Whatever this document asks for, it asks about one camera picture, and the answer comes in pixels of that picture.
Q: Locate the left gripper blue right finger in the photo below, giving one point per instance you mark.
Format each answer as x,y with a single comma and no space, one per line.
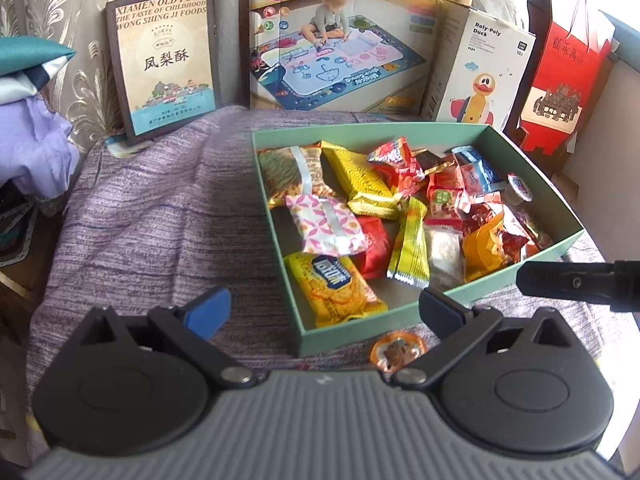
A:
460,330

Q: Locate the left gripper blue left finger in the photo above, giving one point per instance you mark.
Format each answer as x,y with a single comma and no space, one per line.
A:
187,332

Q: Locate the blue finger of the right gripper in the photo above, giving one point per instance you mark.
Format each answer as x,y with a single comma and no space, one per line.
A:
613,284

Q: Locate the orange jelly cup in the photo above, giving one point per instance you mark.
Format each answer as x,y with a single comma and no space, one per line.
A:
396,350

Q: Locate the white cracker clear packet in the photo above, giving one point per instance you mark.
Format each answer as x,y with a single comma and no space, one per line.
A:
445,258

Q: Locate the tall orange snack bag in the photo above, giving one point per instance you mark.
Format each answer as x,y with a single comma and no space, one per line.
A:
483,250

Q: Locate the yellow green snack stick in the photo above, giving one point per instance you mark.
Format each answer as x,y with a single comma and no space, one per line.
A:
408,262

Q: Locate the small red snack packet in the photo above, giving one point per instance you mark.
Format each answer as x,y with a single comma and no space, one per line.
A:
373,262

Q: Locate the dark red foil wrapper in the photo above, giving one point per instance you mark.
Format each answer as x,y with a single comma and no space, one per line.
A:
516,241

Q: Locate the yellow cracker packet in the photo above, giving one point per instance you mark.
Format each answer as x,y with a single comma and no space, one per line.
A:
334,288

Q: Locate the blue snack packet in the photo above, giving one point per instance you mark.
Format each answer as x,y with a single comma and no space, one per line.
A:
467,154

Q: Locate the yellow Hsun cake packet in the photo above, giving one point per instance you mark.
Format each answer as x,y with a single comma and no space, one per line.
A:
366,191

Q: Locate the pink patterned snack packet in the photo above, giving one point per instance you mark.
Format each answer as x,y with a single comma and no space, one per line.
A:
326,225

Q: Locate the orange noodle snack bag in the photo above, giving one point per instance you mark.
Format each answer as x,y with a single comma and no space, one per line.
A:
293,171

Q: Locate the Skittles rainbow candy bag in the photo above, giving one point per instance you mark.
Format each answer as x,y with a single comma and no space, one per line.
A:
399,168

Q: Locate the Hello Kitty candy packet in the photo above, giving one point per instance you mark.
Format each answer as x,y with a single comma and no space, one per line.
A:
535,230

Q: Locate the clear jelly cup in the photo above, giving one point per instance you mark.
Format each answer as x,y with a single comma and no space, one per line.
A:
516,192

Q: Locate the pink green candy packet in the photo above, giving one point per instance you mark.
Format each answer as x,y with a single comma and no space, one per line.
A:
447,200

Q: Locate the pink blue candy packet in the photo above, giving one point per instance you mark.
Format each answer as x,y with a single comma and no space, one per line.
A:
473,178

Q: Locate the maroon gold chocolate packet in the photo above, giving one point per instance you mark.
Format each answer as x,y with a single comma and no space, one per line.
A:
430,163

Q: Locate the mint green cardboard box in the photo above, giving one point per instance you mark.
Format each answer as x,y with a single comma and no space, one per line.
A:
365,216

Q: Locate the purple striped tablecloth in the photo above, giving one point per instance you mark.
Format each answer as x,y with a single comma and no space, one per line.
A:
161,228

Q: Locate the pile of folded clothes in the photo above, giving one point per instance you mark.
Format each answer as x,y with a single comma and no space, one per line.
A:
35,153

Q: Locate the red gift bag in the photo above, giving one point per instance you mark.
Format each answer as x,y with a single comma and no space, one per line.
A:
572,40

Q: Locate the roly-poly duck toy box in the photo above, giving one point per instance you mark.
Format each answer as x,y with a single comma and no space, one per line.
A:
478,67

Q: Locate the framed pineapple cake box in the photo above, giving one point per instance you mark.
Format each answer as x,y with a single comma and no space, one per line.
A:
164,60

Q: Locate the kids drawing mat box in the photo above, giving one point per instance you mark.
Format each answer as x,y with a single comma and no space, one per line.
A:
342,55

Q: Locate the patterned grey curtain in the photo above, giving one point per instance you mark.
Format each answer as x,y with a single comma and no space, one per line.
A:
84,90

